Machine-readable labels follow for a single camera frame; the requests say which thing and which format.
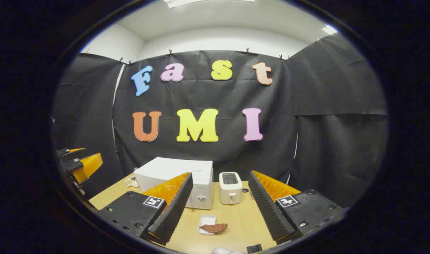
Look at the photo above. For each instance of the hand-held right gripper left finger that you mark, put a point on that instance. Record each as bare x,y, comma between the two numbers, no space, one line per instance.
174,211

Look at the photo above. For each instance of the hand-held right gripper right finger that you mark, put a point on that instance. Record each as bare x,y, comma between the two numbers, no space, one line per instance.
268,211

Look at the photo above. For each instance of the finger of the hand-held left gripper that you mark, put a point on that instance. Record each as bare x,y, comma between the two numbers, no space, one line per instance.
89,164
72,151

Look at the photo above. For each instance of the white microwave oven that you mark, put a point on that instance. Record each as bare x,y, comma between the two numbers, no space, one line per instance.
172,169

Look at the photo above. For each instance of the brown meat piece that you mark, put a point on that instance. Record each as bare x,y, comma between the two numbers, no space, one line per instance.
215,228

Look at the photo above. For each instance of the white rectangular tray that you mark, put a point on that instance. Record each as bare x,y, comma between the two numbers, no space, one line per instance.
207,219

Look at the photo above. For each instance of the small black box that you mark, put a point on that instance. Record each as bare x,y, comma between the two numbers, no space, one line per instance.
254,248

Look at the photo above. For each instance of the white toaster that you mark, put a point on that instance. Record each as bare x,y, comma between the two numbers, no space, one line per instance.
231,194

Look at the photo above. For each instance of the small white object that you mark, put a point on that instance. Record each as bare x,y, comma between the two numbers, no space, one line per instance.
131,182

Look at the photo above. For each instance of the ceiling light panel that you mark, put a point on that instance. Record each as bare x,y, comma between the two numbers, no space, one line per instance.
201,2
329,29

